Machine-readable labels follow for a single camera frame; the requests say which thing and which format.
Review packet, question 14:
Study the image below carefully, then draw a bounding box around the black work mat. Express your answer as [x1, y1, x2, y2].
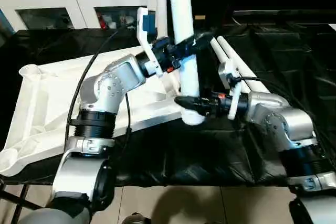
[0, 22, 336, 188]

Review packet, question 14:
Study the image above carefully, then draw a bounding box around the black flat screen panel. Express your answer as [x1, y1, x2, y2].
[231, 9, 336, 18]

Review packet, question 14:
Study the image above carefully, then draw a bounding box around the white glass-door cabinet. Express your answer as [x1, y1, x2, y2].
[0, 0, 158, 30]

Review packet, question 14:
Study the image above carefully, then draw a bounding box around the grey left robot leg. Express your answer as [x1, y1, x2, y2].
[122, 212, 153, 224]

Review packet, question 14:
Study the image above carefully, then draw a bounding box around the black metal floor frame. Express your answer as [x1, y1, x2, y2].
[0, 179, 32, 219]

